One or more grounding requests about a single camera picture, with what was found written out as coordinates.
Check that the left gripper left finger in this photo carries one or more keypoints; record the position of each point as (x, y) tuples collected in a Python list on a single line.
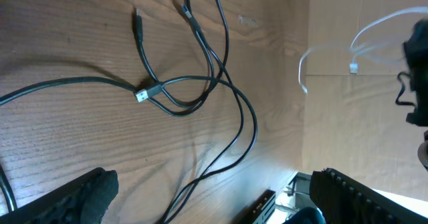
[(82, 200)]

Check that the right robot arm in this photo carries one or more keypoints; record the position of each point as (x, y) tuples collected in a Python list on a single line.
[(415, 50)]

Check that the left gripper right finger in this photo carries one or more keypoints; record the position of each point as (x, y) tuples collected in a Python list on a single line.
[(342, 199)]

